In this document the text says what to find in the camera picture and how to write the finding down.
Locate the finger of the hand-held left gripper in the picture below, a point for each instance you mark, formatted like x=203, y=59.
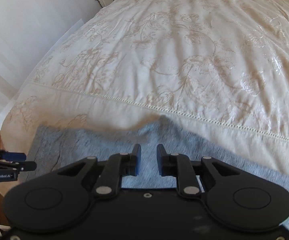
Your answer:
x=27, y=166
x=15, y=156

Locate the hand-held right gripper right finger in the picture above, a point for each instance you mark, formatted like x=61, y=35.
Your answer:
x=159, y=160

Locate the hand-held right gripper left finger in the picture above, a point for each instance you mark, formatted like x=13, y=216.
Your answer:
x=138, y=160

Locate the grey speckled pants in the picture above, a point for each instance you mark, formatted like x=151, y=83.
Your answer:
x=159, y=135

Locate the cream embroidered bedspread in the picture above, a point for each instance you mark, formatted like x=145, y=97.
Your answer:
x=159, y=55

